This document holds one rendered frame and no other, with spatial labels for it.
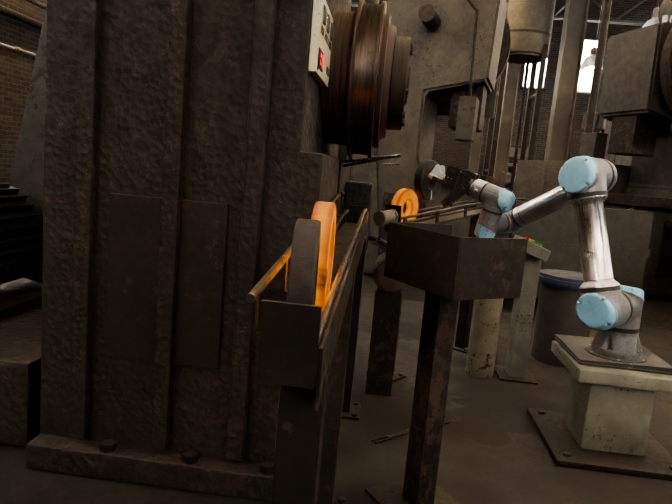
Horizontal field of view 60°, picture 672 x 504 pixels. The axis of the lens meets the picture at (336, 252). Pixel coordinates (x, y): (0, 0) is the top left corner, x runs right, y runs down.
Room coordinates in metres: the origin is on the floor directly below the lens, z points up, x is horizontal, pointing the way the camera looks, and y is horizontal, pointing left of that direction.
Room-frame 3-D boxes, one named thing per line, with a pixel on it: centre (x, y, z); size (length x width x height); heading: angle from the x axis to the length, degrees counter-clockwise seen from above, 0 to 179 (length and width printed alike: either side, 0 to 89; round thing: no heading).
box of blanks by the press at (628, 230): (4.20, -1.53, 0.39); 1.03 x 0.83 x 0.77; 100
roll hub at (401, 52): (1.85, -0.15, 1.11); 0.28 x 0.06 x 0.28; 175
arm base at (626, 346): (1.84, -0.95, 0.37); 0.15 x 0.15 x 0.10
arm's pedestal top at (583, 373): (1.84, -0.95, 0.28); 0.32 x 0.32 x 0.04; 85
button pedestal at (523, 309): (2.48, -0.84, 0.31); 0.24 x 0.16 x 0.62; 175
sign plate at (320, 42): (1.53, 0.08, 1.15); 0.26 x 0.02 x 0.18; 175
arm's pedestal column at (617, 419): (1.84, -0.95, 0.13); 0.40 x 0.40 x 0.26; 85
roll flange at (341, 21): (1.87, 0.03, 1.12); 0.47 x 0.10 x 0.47; 175
